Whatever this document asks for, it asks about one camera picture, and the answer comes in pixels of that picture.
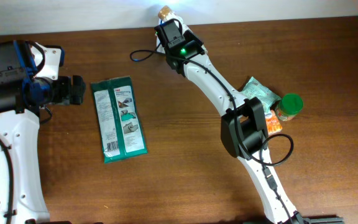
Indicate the white cream tube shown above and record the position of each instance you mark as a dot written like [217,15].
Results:
[166,13]

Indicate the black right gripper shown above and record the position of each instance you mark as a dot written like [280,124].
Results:
[188,33]

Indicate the green wipes packet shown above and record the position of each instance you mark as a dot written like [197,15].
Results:
[120,128]

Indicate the green lid seasoning jar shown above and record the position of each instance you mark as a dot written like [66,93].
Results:
[288,107]

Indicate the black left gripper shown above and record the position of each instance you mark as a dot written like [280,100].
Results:
[70,95]

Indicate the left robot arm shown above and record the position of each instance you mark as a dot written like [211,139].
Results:
[29,84]

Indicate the teal tissue pack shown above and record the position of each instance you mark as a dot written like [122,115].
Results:
[254,88]

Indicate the orange tissue pack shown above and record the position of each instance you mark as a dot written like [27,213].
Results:
[273,124]

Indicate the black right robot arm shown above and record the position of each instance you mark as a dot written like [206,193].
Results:
[244,131]

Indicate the white barcode scanner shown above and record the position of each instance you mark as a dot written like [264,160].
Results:
[161,36]

